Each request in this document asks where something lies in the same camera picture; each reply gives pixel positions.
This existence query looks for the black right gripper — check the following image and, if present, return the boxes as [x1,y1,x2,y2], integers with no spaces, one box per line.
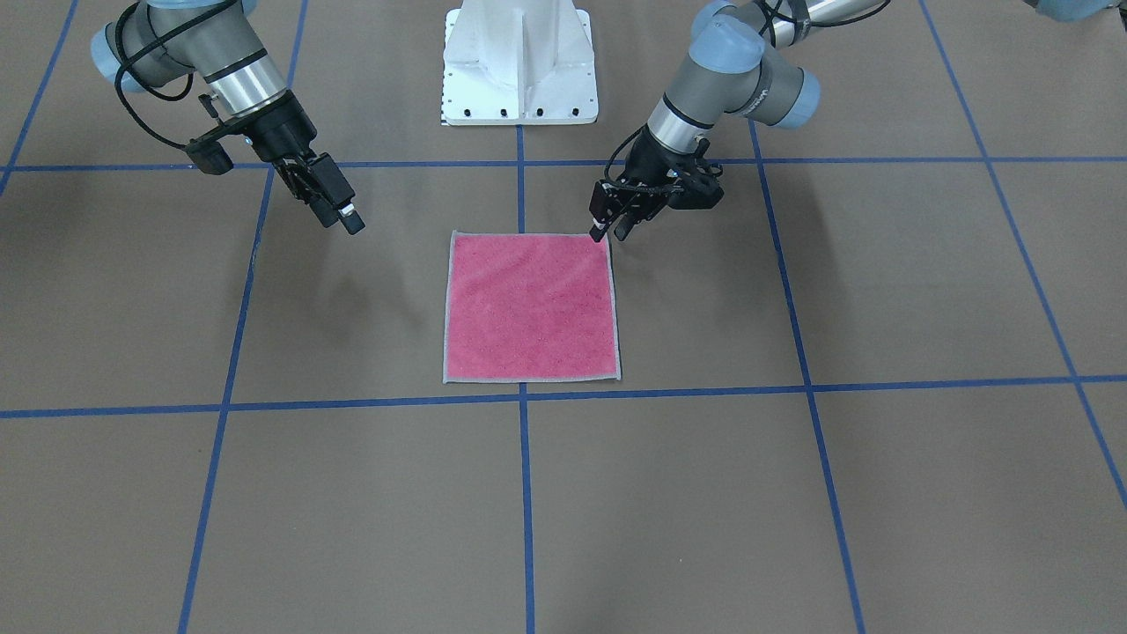
[239,90,365,234]

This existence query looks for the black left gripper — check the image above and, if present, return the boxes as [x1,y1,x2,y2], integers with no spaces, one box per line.
[589,128,706,242]

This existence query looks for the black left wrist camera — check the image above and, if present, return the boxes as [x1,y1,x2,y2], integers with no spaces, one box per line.
[666,162,725,211]

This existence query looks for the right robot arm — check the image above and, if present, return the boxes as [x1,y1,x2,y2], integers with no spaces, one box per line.
[90,1,364,234]

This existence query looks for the pink and grey towel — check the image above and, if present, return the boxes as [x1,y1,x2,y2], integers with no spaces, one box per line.
[442,232,622,384]

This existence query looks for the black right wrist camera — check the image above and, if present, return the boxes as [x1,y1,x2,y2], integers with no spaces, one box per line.
[181,137,233,176]

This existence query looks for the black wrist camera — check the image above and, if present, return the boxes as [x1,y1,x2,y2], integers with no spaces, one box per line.
[666,162,725,211]
[181,137,233,176]

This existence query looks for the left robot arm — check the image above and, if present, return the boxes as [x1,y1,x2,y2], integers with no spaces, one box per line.
[588,1,1124,242]

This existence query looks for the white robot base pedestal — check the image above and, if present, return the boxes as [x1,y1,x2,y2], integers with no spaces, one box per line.
[440,1,600,126]

